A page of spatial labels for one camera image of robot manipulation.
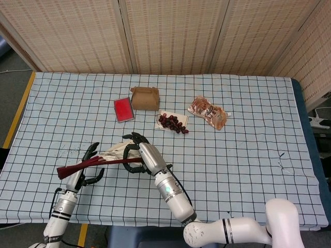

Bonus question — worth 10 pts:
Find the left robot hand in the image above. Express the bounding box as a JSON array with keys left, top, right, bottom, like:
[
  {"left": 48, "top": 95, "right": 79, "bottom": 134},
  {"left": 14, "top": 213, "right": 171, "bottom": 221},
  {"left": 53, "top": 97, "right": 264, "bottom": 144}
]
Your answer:
[{"left": 65, "top": 142, "right": 106, "bottom": 194}]

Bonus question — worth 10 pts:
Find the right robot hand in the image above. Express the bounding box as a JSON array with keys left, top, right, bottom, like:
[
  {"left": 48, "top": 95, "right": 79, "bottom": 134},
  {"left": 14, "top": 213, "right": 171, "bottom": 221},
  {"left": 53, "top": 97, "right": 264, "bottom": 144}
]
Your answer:
[{"left": 122, "top": 132, "right": 173, "bottom": 178}]

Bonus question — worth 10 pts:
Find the beige bag with red handle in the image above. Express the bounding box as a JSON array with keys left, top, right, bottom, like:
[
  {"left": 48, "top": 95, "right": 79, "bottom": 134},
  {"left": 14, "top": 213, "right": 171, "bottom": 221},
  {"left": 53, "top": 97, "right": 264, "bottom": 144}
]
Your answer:
[{"left": 56, "top": 139, "right": 145, "bottom": 179}]

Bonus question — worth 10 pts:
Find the dark red grape bunch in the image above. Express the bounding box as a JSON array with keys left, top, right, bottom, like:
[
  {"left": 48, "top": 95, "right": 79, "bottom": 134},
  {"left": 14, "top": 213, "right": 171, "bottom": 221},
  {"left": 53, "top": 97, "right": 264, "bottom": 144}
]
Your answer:
[{"left": 157, "top": 113, "right": 189, "bottom": 134}]

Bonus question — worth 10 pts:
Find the red ink pad case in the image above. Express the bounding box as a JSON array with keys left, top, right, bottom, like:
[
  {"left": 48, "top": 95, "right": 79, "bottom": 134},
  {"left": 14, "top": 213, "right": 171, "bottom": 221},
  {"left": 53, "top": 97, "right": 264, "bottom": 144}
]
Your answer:
[{"left": 113, "top": 97, "right": 136, "bottom": 123}]

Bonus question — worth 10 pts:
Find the brown cardboard carry box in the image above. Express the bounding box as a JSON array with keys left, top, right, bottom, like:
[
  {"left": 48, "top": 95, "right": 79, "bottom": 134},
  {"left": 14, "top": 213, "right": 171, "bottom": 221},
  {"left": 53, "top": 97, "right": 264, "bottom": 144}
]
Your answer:
[{"left": 131, "top": 86, "right": 160, "bottom": 112}]

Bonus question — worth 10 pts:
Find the orange spouted sauce pouch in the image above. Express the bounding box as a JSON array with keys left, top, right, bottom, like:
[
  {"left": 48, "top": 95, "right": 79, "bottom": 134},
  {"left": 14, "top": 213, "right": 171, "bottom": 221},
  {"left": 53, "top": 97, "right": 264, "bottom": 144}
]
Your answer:
[{"left": 187, "top": 96, "right": 232, "bottom": 131}]

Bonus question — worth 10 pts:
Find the blue grid checked tablecloth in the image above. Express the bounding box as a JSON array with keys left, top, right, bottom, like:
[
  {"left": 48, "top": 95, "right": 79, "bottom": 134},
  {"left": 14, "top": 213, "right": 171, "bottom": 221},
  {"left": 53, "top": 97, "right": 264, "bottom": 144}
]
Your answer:
[{"left": 0, "top": 71, "right": 327, "bottom": 232}]

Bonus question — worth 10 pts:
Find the woven folding screen panel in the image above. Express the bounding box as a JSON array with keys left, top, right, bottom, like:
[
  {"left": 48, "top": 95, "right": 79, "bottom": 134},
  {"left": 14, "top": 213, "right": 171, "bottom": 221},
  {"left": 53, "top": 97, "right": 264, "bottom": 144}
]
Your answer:
[
  {"left": 270, "top": 5, "right": 331, "bottom": 113},
  {"left": 0, "top": 10, "right": 44, "bottom": 72},
  {"left": 0, "top": 0, "right": 134, "bottom": 74},
  {"left": 214, "top": 0, "right": 331, "bottom": 75},
  {"left": 120, "top": 0, "right": 230, "bottom": 75}
]

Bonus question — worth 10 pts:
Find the blue padded table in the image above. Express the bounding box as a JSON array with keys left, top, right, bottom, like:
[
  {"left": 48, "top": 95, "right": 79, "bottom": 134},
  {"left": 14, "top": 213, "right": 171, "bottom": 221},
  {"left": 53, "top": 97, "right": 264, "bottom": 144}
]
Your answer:
[{"left": 107, "top": 76, "right": 331, "bottom": 248}]

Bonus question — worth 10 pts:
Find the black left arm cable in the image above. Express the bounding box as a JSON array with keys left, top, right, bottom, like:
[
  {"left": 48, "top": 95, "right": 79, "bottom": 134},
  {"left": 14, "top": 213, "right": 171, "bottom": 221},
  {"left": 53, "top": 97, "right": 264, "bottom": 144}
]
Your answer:
[{"left": 48, "top": 187, "right": 64, "bottom": 219}]

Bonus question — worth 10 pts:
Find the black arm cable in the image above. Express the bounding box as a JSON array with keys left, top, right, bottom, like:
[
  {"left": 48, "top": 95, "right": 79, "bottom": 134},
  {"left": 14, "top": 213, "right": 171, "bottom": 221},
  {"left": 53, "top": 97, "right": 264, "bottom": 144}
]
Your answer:
[
  {"left": 48, "top": 187, "right": 64, "bottom": 219},
  {"left": 165, "top": 164, "right": 194, "bottom": 209}
]

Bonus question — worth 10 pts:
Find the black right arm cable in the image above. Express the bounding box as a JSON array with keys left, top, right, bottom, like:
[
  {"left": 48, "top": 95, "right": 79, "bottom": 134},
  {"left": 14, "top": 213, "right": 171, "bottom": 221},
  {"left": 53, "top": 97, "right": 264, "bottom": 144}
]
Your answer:
[{"left": 165, "top": 164, "right": 194, "bottom": 209}]

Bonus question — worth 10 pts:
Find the white floor cable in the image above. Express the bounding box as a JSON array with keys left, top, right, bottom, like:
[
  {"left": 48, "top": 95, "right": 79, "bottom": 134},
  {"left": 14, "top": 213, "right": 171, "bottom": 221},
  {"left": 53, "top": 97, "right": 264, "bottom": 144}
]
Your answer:
[{"left": 0, "top": 68, "right": 33, "bottom": 75}]

